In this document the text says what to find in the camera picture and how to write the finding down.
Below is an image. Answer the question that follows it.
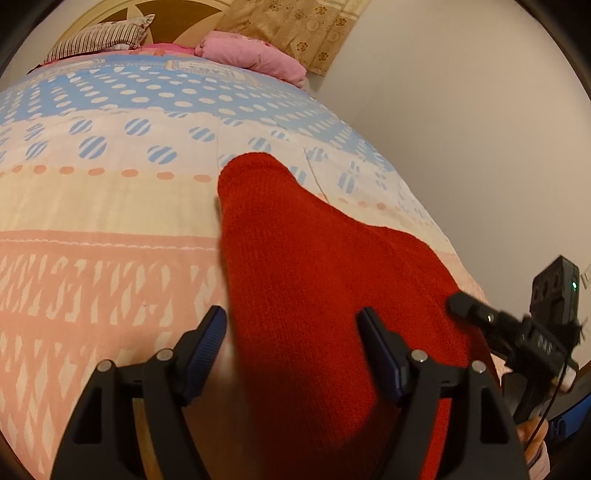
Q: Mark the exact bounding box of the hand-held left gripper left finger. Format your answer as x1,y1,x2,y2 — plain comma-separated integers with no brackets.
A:
50,305,228,480

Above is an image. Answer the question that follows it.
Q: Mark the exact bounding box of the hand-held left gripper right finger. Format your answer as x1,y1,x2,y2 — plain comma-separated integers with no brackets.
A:
356,307,529,480

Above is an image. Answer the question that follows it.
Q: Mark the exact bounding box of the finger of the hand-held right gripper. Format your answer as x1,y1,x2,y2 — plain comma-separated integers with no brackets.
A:
445,292,525,344

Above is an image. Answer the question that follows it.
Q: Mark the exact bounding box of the red knitted sweater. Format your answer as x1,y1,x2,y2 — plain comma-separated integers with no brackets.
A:
216,151,502,480

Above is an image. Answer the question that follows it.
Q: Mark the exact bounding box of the person's right hand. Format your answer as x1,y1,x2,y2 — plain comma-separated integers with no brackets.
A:
515,412,551,464

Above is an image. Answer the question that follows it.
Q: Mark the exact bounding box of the dotted pastel quilt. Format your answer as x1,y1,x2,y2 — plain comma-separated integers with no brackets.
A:
0,48,504,480

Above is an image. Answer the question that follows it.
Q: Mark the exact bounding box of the pink pillow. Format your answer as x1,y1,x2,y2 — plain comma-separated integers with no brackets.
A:
139,30,308,88

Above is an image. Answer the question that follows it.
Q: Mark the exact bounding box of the beige floral curtain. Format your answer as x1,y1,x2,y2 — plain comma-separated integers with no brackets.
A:
215,0,372,78

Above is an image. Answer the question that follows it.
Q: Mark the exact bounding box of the grey striped pillow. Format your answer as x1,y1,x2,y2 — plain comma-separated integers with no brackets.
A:
42,14,157,65

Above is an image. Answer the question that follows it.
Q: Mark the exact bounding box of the cream and brown headboard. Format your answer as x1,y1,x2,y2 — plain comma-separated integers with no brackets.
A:
78,0,232,49

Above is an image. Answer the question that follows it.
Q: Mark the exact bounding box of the thin black cable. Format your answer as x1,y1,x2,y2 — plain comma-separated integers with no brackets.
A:
524,346,571,450

